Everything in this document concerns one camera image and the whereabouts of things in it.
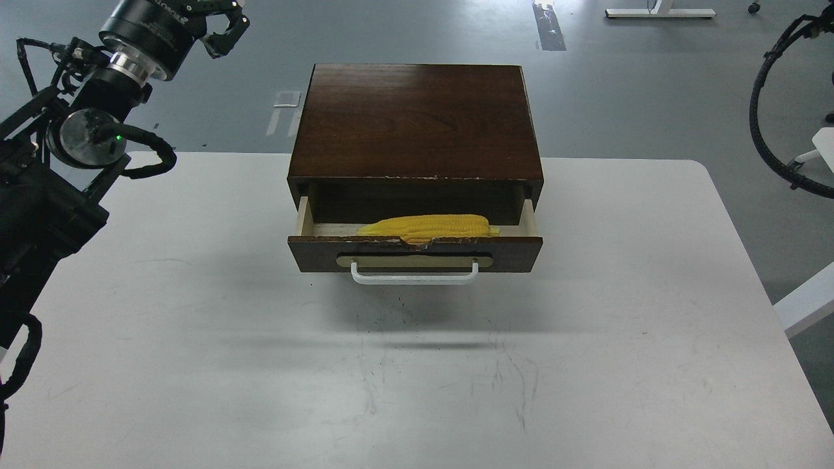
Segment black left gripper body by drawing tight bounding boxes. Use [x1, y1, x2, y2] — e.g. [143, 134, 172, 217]
[99, 1, 207, 82]

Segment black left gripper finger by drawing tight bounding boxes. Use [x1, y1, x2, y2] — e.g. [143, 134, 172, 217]
[200, 3, 251, 59]

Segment wooden drawer with white handle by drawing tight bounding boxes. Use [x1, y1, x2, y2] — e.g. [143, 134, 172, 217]
[288, 196, 544, 285]

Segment yellow corn cob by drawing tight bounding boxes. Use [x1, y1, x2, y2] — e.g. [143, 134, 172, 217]
[356, 214, 500, 244]

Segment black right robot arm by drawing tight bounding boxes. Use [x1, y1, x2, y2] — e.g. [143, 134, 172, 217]
[747, 6, 832, 200]

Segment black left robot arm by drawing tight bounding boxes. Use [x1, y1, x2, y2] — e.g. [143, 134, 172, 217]
[1, 1, 250, 413]

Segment dark wooden drawer cabinet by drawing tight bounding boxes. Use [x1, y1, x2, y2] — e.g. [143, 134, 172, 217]
[288, 63, 545, 225]

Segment white table leg base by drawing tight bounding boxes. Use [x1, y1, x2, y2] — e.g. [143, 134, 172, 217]
[604, 1, 717, 19]

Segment white side table edge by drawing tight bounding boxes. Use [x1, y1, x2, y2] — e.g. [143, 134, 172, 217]
[773, 127, 834, 338]

